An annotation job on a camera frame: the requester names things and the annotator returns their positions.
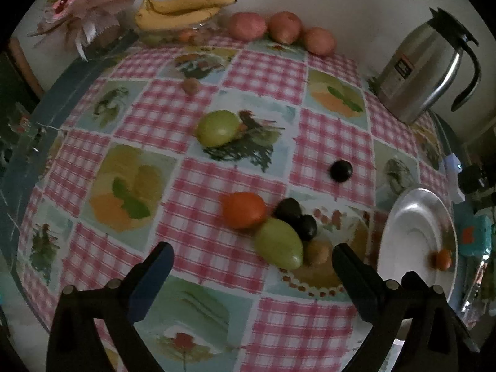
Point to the yellow banana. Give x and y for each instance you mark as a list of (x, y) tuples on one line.
[(170, 21), (193, 2)]

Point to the small brown kiwi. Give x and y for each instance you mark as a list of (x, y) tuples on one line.
[(317, 252), (192, 86)]

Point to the dark plum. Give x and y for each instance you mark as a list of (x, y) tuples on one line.
[(288, 209), (308, 228), (341, 170)]

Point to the glass bowl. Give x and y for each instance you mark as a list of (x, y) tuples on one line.
[(155, 38)]

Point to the orange tangerine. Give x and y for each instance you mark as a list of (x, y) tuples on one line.
[(443, 259), (243, 210)]

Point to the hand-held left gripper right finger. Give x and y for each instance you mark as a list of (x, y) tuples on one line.
[(358, 285)]

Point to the stainless steel plate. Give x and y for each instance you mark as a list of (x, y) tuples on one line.
[(410, 240)]

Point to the checkered printed tablecloth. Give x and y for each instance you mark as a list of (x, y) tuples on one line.
[(263, 162)]

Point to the stainless steel thermos jug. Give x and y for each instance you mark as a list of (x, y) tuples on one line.
[(418, 77)]

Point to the pinkish red apple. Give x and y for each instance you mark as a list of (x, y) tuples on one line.
[(247, 26)]

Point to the pink flower bouquet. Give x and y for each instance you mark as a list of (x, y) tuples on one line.
[(77, 11)]

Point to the white device with blue light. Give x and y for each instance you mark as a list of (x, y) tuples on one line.
[(451, 162)]

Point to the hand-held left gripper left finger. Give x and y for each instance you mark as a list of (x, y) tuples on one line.
[(149, 281)]

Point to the black device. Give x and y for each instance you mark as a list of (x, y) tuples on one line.
[(473, 180)]

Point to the teal box with orange label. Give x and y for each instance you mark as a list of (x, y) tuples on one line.
[(478, 232)]

